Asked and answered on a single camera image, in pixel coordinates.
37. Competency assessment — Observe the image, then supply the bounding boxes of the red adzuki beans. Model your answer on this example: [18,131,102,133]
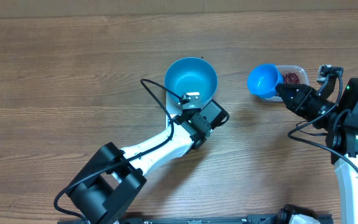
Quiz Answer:
[282,72,300,85]

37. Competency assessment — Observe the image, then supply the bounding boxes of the clear plastic container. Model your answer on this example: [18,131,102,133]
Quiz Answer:
[248,63,309,102]

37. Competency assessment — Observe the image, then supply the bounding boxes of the blue plastic measuring scoop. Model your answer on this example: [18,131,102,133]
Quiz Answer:
[247,64,284,98]

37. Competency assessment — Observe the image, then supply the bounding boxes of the teal metal bowl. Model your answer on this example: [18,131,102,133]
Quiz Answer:
[164,57,219,105]

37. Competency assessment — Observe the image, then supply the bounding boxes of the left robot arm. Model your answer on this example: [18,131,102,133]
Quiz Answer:
[64,100,229,224]

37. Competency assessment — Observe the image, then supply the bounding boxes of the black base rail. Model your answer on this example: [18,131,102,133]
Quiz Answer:
[57,203,334,224]

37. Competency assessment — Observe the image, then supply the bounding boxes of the white digital kitchen scale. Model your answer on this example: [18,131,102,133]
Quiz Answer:
[165,93,182,118]

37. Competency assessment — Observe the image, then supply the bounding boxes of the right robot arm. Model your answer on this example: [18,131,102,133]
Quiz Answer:
[276,76,358,223]

